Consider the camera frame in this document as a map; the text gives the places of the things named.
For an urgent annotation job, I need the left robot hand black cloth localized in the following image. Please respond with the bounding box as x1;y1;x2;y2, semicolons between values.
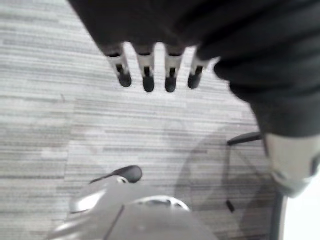
66;0;320;199

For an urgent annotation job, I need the dark robot foot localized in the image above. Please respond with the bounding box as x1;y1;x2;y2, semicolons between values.
89;165;144;185

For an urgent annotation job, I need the silver robot leg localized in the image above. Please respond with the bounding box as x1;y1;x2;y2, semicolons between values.
46;176;220;240

